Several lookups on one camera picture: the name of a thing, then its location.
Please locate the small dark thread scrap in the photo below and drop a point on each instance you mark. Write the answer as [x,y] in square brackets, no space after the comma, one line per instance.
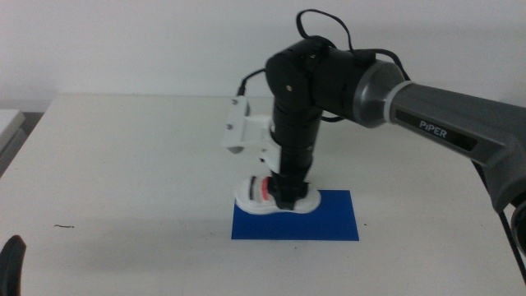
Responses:
[63,226]

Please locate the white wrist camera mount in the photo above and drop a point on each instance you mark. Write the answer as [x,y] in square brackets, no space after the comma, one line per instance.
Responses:
[246,127]

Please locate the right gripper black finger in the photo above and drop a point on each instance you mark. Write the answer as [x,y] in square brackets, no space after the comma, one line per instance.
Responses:
[286,199]
[303,189]

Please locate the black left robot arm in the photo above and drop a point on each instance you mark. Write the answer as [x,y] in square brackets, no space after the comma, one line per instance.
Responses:
[11,267]

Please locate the blue rectangular mat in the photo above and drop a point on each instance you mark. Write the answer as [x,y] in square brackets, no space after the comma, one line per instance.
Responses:
[328,222]

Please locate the grey and black right robot arm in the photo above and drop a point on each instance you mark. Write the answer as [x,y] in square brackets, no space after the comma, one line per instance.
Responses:
[435,115]

